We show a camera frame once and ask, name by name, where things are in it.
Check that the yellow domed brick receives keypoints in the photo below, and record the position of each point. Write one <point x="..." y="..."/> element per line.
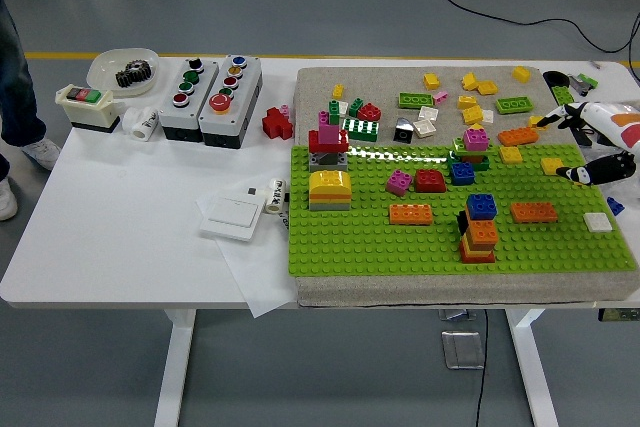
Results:
<point x="327" y="179"/>

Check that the grey four-button control box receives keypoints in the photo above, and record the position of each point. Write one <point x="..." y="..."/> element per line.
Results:
<point x="205" y="87"/>

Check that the small metal screw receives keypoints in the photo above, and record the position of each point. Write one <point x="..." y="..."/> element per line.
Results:
<point x="595" y="65"/>

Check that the white wall switch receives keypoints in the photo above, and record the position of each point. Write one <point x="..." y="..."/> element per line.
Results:
<point x="232" y="219"/>

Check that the small pink brick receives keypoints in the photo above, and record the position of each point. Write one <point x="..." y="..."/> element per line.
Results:
<point x="285" y="109"/>
<point x="440" y="96"/>

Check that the white printed pipe fitting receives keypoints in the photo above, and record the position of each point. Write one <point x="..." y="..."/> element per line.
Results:
<point x="274" y="196"/>

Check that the thin orange plate brick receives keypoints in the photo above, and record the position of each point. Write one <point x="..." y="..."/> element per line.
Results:
<point x="330" y="194"/>

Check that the grey arch brick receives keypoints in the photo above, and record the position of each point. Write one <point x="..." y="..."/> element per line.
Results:
<point x="315" y="163"/>

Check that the wide red brick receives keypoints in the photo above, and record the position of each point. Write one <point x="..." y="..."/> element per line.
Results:
<point x="315" y="142"/>

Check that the small metal floor box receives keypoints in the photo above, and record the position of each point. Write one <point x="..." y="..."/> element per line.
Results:
<point x="457" y="314"/>

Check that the white pipe tee fitting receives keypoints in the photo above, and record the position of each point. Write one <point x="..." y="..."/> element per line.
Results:
<point x="140" y="122"/>

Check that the red rounded brick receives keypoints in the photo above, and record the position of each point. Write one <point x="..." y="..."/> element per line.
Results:
<point x="369" y="111"/>

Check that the white paper sheet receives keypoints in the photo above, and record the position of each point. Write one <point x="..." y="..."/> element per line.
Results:
<point x="260" y="272"/>

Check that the small orange brick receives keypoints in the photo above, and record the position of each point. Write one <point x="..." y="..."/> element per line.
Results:
<point x="472" y="157"/>

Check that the red cross-shaped brick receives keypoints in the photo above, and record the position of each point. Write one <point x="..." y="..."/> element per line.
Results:
<point x="275" y="123"/>

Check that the tall pink brick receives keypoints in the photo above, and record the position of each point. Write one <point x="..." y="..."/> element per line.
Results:
<point x="329" y="134"/>

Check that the white plastic dish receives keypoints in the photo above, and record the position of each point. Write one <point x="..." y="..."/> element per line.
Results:
<point x="102" y="69"/>

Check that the green flat plate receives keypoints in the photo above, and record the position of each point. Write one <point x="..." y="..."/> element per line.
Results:
<point x="514" y="105"/>
<point x="415" y="99"/>

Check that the small green brick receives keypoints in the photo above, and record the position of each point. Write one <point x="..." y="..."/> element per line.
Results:
<point x="355" y="107"/>

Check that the green two-by-four brick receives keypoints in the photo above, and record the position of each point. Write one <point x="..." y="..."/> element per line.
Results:
<point x="361" y="129"/>

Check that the person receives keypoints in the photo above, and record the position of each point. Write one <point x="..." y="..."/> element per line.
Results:
<point x="15" y="97"/>

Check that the thin yellow plate brick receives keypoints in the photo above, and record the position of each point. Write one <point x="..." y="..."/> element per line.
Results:
<point x="472" y="248"/>

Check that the black narrow brick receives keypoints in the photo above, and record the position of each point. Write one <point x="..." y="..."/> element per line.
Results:
<point x="462" y="223"/>

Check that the green studded baseplate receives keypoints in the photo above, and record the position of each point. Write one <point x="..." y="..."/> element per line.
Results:
<point x="350" y="247"/>

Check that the grey emergency-stop control box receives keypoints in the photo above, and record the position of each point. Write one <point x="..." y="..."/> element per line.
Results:
<point x="245" y="92"/>

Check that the small blue brick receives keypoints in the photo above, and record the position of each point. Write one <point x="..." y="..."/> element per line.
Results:
<point x="615" y="206"/>

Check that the small white brick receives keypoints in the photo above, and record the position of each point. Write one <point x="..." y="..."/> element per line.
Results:
<point x="343" y="107"/>

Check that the small yellow brick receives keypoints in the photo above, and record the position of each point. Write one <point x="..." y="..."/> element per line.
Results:
<point x="338" y="91"/>

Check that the red base brick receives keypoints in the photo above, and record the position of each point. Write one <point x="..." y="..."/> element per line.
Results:
<point x="477" y="257"/>

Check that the black slope brick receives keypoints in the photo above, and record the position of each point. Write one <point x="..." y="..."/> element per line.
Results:
<point x="402" y="131"/>

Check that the tall green brick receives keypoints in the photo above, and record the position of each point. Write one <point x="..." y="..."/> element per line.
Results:
<point x="334" y="111"/>

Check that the metal floor plate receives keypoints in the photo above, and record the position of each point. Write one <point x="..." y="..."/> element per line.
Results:
<point x="462" y="349"/>

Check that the grey green clip tool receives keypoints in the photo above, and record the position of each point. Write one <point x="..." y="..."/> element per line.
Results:
<point x="582" y="83"/>

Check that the yellow square plate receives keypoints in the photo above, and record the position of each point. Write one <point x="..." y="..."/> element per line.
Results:
<point x="510" y="154"/>

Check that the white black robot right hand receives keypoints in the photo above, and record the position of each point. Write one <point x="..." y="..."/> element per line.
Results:
<point x="605" y="122"/>

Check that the pink two-by-two brick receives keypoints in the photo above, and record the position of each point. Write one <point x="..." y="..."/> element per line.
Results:
<point x="399" y="182"/>
<point x="475" y="139"/>

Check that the blue two-by-two brick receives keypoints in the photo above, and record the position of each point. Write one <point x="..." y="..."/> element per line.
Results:
<point x="481" y="206"/>
<point x="462" y="173"/>

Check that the dark green brick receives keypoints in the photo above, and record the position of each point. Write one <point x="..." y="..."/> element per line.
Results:
<point x="482" y="164"/>

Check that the white square plate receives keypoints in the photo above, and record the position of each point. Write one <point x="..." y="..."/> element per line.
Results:
<point x="428" y="113"/>
<point x="424" y="128"/>
<point x="598" y="222"/>
<point x="488" y="116"/>

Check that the table control panel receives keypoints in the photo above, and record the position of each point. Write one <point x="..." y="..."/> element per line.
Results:
<point x="619" y="315"/>

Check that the orange two-by-two brick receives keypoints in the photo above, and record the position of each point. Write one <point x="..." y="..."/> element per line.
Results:
<point x="482" y="232"/>

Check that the green studded brick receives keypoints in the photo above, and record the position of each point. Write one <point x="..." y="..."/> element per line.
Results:
<point x="562" y="94"/>

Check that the red sloped brick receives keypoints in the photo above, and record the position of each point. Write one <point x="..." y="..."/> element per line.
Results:
<point x="430" y="180"/>

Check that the white table leg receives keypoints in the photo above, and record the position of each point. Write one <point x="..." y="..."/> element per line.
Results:
<point x="175" y="372"/>
<point x="532" y="372"/>

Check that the grey base brick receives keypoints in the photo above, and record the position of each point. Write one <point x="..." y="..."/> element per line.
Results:
<point x="330" y="204"/>

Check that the lime green plate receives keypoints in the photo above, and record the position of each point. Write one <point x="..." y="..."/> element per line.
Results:
<point x="457" y="143"/>

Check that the cream red-green switch box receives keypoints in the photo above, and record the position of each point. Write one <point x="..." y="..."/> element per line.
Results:
<point x="90" y="112"/>

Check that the dark metal gear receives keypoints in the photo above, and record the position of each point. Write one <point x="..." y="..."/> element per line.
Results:
<point x="132" y="74"/>

